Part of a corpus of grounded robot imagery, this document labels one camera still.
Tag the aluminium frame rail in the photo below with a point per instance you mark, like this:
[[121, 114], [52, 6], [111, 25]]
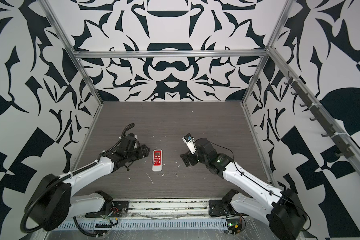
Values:
[[169, 54]]

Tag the small electronics board right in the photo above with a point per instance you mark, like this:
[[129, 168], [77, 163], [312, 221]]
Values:
[[235, 226]]

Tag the black wall hook rail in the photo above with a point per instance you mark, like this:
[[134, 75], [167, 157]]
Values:
[[322, 117]]

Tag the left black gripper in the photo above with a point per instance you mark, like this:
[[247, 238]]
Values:
[[143, 151]]

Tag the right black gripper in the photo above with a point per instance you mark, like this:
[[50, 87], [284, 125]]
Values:
[[191, 156]]

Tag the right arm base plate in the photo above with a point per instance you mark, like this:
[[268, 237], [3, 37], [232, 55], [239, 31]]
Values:
[[221, 208]]

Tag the white slotted cable duct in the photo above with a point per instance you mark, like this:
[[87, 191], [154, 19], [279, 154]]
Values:
[[149, 224]]

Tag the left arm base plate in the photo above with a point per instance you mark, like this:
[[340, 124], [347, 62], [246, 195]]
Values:
[[112, 210]]

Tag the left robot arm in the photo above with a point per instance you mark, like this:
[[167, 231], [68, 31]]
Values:
[[55, 199]]

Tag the white red remote control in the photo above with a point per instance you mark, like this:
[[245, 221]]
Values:
[[157, 160]]

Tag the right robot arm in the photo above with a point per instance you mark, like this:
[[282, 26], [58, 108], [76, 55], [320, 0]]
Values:
[[281, 210]]

